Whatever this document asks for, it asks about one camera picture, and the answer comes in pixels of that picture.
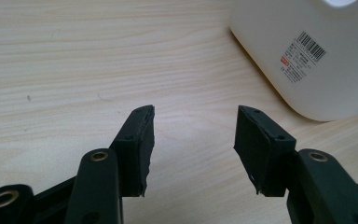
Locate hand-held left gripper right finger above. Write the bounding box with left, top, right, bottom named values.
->
left=233, top=105, right=297, bottom=198

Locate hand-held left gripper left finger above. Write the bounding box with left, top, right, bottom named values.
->
left=109, top=105, right=156, bottom=198

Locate white plastic bin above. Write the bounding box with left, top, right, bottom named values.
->
left=228, top=0, right=358, bottom=122

